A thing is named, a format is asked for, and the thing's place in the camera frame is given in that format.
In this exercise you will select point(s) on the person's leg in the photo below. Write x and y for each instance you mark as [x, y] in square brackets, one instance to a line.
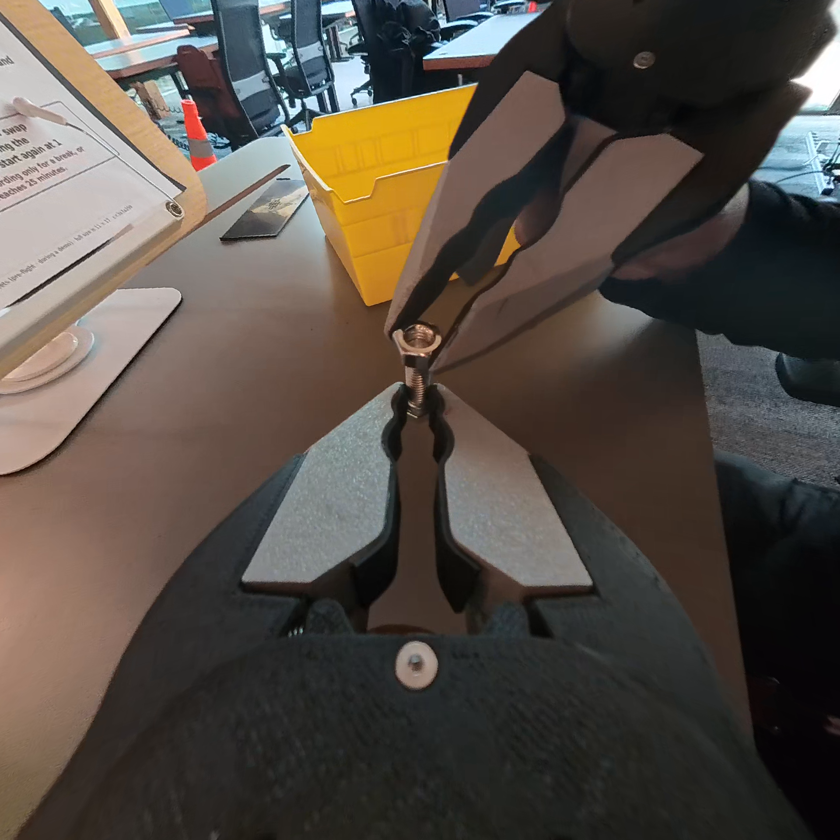
[787, 590]

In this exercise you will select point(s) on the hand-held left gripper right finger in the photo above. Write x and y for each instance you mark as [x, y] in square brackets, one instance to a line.
[512, 518]

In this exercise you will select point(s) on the yellow divided plastic bin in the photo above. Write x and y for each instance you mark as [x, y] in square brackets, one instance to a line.
[354, 216]

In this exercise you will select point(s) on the wooden sign board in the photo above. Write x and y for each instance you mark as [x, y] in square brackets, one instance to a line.
[108, 92]

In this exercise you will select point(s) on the steel bolt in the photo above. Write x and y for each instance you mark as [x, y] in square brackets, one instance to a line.
[417, 387]

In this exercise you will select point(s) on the black office chair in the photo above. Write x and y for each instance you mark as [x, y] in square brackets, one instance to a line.
[308, 65]
[394, 46]
[246, 79]

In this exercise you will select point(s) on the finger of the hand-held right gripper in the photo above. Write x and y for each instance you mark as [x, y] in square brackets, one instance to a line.
[479, 164]
[590, 210]

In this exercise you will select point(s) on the white instruction sheet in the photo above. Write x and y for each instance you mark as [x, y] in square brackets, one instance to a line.
[52, 170]

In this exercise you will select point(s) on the orange traffic cone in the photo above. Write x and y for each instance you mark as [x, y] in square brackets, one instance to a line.
[197, 141]

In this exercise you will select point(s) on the silver bolt with nut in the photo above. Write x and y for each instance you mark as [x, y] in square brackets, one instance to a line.
[417, 359]

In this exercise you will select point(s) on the black patterned card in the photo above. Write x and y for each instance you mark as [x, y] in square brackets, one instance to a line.
[262, 213]

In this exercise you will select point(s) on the wooden office desk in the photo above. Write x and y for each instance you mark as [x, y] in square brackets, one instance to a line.
[151, 59]
[472, 43]

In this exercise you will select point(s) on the person's right hand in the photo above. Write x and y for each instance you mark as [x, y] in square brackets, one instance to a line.
[689, 243]

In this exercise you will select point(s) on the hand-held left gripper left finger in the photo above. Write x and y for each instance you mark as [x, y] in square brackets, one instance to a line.
[328, 512]

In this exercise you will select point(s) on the white pen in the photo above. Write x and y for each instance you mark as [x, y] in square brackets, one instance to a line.
[39, 108]

